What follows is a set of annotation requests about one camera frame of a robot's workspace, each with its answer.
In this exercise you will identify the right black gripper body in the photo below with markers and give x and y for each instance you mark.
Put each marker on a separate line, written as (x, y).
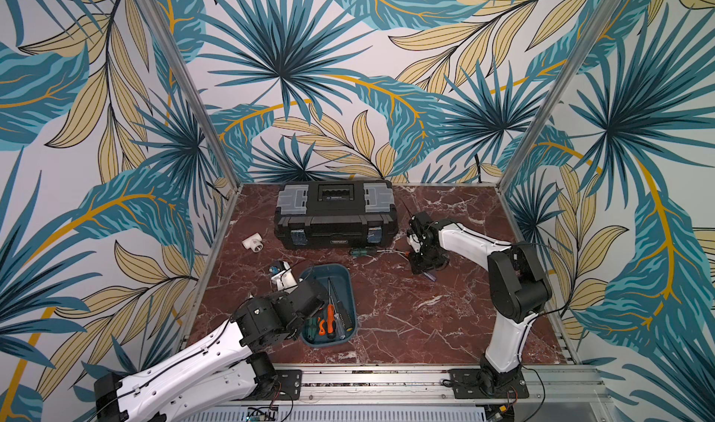
(421, 252)

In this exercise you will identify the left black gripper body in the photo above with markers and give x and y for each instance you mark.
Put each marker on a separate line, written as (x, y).
(294, 328)

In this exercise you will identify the green black screwdriver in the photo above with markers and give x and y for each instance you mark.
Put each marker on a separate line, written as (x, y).
(310, 330)
(369, 251)

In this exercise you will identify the large orange black screwdriver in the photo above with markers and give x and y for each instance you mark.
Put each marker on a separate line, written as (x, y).
(331, 323)

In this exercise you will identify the black slim screwdriver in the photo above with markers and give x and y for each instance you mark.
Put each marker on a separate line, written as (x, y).
(344, 314)

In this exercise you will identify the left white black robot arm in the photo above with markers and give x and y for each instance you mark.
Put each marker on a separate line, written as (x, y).
(228, 364)

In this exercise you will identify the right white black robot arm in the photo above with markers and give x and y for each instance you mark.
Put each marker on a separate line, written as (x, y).
(519, 286)

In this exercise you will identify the teal rectangular storage tray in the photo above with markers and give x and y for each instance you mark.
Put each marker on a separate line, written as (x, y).
(341, 281)

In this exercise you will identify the white pipe tee fitting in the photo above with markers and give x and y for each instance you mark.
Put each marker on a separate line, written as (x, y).
(254, 243)

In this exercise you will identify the black plastic toolbox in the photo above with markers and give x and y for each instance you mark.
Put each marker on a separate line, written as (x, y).
(336, 214)

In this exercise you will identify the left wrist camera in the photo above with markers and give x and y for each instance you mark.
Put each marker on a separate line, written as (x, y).
(282, 277)

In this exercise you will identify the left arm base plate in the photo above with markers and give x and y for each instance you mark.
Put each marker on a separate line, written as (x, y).
(283, 385)

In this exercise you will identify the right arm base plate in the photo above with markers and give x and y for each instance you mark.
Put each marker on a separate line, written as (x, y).
(473, 383)

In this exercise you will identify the aluminium front rail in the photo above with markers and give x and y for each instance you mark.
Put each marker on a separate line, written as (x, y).
(557, 393)

